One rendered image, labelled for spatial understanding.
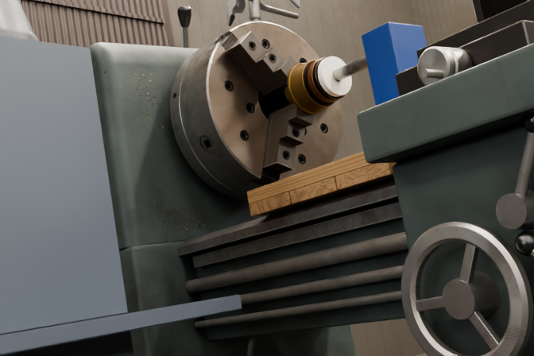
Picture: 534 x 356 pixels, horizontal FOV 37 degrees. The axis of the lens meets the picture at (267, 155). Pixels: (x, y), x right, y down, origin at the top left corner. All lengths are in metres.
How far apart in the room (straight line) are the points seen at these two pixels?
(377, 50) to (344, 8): 6.46
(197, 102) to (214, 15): 4.85
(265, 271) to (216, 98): 0.32
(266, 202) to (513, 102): 0.54
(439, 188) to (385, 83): 0.38
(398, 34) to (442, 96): 0.42
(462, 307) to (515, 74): 0.24
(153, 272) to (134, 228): 0.08
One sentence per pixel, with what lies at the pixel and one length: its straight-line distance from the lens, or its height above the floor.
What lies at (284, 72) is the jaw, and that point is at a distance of 1.40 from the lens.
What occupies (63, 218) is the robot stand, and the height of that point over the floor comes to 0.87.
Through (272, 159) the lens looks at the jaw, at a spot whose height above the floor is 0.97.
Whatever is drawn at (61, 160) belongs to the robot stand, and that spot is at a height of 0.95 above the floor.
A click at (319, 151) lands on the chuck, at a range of 1.51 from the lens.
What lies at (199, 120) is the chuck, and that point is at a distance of 1.41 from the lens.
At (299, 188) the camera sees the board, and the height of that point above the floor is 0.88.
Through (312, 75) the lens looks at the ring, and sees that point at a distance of 1.36.
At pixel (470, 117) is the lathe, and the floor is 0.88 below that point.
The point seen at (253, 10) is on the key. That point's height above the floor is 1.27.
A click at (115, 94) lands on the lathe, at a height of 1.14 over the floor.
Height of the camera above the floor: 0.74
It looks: 10 degrees up
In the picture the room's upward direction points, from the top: 10 degrees counter-clockwise
